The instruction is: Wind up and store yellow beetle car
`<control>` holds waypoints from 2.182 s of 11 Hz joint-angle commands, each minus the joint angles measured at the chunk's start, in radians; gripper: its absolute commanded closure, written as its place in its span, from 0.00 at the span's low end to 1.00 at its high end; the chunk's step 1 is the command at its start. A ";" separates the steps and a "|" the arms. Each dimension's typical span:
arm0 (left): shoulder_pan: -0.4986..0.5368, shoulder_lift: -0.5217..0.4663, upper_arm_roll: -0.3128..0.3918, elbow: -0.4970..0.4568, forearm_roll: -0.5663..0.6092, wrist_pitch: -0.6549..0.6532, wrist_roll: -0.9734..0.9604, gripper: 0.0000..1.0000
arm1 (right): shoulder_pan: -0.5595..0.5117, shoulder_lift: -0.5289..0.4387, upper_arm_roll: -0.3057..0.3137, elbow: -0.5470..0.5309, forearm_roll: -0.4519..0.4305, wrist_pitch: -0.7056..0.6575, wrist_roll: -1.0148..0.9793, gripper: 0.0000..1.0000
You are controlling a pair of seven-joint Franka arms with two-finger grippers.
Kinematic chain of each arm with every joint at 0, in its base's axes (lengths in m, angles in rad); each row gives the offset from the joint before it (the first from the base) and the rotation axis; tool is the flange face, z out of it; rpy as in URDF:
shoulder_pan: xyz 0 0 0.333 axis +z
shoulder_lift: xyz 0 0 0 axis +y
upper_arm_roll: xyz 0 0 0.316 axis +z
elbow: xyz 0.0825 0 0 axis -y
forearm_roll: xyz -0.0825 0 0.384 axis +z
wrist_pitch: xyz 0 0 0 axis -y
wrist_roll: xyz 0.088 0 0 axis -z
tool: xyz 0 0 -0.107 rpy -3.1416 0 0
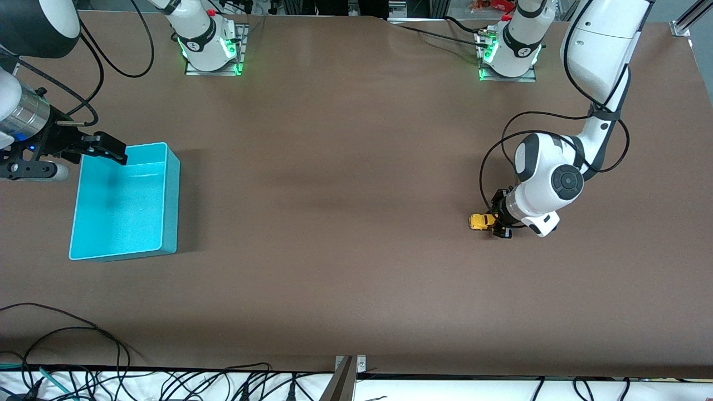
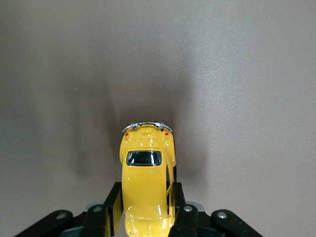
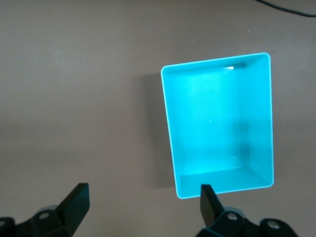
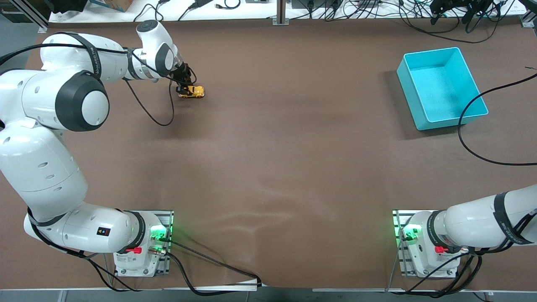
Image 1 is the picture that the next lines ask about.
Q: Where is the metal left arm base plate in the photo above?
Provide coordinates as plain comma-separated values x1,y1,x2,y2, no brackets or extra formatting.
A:
478,29,538,83

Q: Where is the red package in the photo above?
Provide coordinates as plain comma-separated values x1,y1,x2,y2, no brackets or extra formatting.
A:
470,0,516,13

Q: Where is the black looped table cable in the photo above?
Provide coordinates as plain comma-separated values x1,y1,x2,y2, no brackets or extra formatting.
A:
0,302,133,373

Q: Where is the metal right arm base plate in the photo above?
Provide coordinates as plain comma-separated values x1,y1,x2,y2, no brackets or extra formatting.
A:
185,22,248,76

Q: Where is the teal plastic bin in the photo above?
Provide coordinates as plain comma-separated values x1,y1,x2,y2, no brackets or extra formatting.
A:
69,142,181,262

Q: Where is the teal cable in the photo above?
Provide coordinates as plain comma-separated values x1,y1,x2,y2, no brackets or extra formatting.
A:
0,362,76,401

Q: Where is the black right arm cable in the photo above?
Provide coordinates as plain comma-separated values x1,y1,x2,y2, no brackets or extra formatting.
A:
0,0,155,128

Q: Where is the metal corner bracket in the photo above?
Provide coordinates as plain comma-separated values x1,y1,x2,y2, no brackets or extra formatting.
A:
671,0,713,37

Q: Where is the black base power cable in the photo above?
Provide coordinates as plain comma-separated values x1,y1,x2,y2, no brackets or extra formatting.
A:
384,16,496,51

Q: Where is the metal table edge bracket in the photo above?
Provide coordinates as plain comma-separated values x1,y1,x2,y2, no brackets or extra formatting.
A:
318,355,367,401

